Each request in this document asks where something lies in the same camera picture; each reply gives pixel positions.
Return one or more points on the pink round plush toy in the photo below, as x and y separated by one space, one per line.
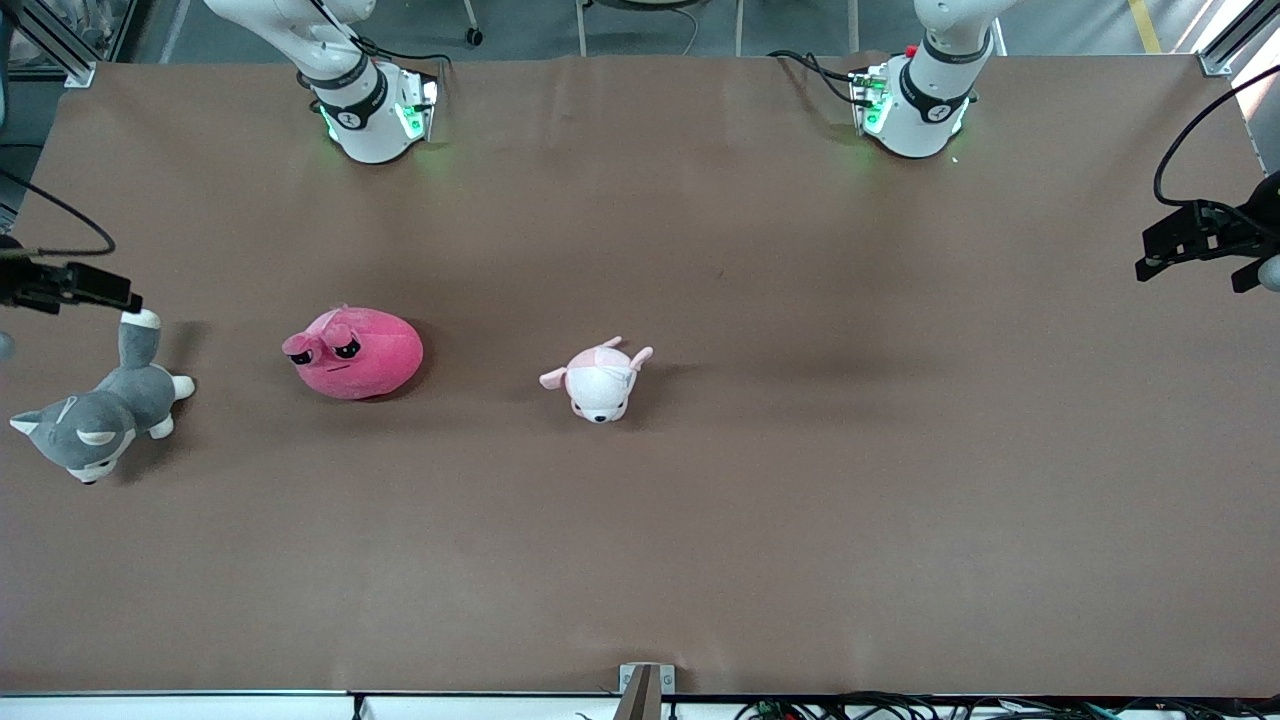
370 365

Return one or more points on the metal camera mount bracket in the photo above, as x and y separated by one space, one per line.
645 700

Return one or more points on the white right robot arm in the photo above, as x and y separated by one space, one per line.
370 130

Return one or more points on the white and pink dog plush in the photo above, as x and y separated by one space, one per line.
600 385

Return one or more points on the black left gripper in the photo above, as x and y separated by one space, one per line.
1243 226

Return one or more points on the grey and white husky plush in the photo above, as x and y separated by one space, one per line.
110 410

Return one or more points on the aluminium frame profile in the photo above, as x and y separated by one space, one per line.
70 65
1225 55

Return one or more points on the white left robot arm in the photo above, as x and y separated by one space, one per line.
915 130

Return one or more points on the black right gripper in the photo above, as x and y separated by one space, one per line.
22 281

